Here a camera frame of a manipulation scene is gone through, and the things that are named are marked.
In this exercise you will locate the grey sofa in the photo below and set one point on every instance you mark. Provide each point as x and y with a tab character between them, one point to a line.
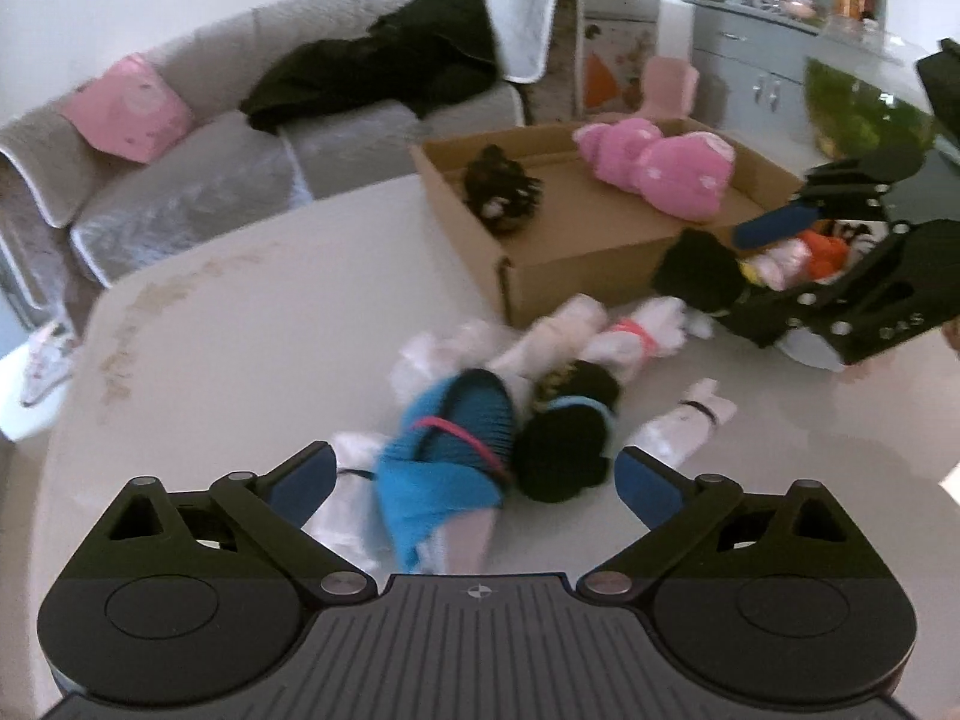
360	142

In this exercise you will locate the floral refrigerator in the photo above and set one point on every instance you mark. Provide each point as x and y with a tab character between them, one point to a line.
615	45

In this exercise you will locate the blue knit cloth bundle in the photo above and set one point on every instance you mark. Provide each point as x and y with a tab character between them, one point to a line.
442	457

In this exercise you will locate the patterned floor rug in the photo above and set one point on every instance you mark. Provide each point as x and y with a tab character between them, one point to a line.
49	364

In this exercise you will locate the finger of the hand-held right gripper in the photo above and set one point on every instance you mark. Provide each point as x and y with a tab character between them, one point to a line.
885	307
772	229

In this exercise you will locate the black fuzzy cloth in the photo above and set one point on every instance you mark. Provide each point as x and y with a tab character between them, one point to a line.
697	270

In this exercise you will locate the pink plush toy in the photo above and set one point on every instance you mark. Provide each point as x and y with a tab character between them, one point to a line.
660	169

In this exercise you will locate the black clothing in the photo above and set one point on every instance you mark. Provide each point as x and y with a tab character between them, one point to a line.
375	60

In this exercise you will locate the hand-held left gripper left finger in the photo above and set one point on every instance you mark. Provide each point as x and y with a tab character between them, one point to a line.
304	476

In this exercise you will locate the white desktop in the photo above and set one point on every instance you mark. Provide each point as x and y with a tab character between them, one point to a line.
262	330

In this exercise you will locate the cardboard box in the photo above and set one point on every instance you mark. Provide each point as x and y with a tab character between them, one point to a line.
585	270

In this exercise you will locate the pink cushion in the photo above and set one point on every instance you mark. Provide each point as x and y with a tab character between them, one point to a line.
127	109

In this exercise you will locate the pink plastic chair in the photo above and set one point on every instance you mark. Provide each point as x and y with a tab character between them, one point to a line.
671	86

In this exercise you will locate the grey quilted seat cover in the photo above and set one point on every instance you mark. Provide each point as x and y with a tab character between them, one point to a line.
195	195

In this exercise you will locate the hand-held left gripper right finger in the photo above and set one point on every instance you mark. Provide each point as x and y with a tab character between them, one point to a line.
645	487

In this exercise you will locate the white crumpled bundle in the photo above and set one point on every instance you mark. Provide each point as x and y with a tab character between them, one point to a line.
442	360

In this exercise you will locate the white roll with pink band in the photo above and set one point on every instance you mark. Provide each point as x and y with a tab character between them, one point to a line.
667	322

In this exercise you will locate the glass fishbowl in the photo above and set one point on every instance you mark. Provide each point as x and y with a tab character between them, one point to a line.
862	109

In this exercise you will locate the white quilted blanket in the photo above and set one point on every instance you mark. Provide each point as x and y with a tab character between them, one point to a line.
525	15

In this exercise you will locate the white and pink soft item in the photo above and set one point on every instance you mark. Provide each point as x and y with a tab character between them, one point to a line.
776	262

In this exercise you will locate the grey cabinet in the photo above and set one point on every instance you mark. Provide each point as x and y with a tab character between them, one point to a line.
750	52

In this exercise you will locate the grey quilted backrest cover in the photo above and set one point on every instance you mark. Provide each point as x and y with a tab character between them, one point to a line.
225	37

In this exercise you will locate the white roll with black band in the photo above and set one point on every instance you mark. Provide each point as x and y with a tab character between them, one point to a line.
675	427

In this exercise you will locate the white rolled cloth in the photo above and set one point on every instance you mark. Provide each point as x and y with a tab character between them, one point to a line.
547	345

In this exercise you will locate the black fuzzy toy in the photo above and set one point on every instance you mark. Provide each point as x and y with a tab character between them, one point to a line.
495	180

